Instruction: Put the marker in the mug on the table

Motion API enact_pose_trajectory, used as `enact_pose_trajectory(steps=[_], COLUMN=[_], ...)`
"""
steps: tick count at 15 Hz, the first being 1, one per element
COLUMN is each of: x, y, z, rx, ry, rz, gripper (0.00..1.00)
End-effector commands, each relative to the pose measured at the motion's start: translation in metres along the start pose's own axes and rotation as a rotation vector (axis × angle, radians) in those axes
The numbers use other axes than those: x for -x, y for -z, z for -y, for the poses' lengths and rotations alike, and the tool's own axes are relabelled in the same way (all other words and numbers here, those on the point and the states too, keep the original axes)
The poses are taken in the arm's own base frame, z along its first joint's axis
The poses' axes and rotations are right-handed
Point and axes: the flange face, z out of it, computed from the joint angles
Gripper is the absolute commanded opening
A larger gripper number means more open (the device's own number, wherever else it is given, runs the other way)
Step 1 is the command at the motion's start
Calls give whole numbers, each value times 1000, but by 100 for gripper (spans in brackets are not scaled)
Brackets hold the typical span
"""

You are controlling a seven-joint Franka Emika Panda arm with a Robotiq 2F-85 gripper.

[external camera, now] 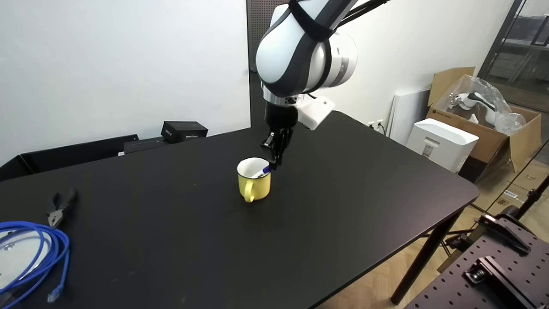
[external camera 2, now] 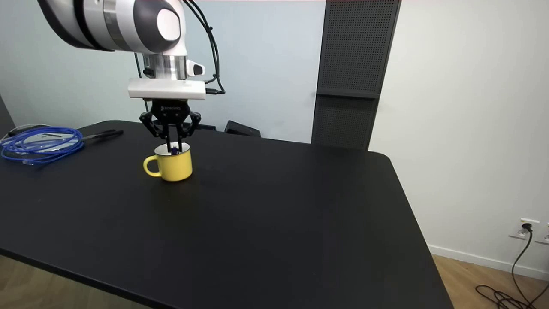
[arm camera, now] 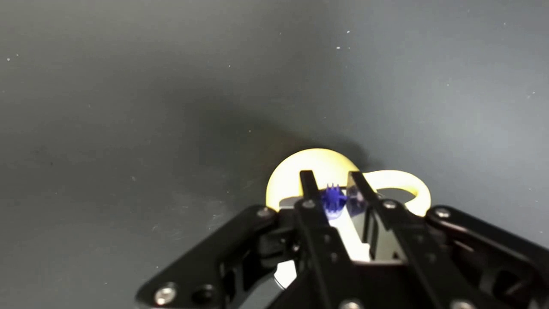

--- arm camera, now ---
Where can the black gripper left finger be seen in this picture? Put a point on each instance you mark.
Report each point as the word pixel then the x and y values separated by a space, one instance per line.
pixel 258 257

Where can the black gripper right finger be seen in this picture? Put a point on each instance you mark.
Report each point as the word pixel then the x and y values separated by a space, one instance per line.
pixel 447 250

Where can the blue capped white marker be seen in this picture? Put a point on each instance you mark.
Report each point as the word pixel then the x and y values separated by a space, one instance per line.
pixel 334 199

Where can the yellow enamel mug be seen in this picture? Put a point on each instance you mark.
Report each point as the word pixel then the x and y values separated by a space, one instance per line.
pixel 298 171

